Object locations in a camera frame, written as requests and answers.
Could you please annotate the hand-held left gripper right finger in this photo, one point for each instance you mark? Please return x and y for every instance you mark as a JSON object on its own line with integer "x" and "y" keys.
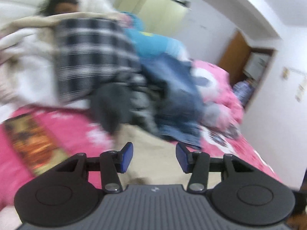
{"x": 181, "y": 158}

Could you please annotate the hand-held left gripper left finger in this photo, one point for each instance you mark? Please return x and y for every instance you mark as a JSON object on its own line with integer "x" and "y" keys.
{"x": 127, "y": 157}

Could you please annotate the khaki pants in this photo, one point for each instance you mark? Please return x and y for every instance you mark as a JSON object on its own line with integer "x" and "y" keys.
{"x": 153, "y": 153}

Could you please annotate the dark grey garment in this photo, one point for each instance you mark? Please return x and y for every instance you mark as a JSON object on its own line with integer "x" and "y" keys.
{"x": 108, "y": 110}

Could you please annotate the grey knit garment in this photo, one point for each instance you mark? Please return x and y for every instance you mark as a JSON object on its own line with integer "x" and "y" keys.
{"x": 141, "y": 107}

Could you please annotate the blue denim jeans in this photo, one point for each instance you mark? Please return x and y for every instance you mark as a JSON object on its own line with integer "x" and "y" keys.
{"x": 177, "y": 95}

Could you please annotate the pink rabbit print quilt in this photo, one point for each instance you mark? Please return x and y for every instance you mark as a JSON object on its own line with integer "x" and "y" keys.
{"x": 220, "y": 86}

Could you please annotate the blue container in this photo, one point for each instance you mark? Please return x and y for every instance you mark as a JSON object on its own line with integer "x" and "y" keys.
{"x": 242, "y": 92}

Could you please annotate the black white plaid shirt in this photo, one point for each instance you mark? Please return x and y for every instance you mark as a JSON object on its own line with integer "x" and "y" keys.
{"x": 91, "y": 52}

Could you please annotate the pink floral blanket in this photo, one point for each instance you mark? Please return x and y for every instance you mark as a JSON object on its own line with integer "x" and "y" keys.
{"x": 14, "y": 148}

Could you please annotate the brown wooden door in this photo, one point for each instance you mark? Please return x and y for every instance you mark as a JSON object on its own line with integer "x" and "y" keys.
{"x": 235, "y": 57}

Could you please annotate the turquoise striped garment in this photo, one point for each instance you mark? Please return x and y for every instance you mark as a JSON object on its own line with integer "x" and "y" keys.
{"x": 148, "y": 43}

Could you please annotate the white cloth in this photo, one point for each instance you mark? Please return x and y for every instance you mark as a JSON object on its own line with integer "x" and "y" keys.
{"x": 28, "y": 76}

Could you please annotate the white fluffy blanket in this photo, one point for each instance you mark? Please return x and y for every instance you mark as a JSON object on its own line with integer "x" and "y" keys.
{"x": 8, "y": 220}

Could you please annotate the pale yellow wardrobe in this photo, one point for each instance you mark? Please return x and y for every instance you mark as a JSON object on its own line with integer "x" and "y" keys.
{"x": 158, "y": 9}

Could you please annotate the cream fleece jacket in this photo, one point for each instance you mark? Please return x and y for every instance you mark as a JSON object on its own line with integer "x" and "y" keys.
{"x": 96, "y": 4}

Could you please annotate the pink white headboard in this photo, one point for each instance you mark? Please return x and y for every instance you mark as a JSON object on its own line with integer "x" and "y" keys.
{"x": 19, "y": 4}

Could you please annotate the yellowed wall sticker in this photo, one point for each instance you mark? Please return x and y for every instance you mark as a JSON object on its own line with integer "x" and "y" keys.
{"x": 285, "y": 73}

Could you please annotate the dark brown door frame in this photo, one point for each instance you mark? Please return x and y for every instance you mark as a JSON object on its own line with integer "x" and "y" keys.
{"x": 263, "y": 49}

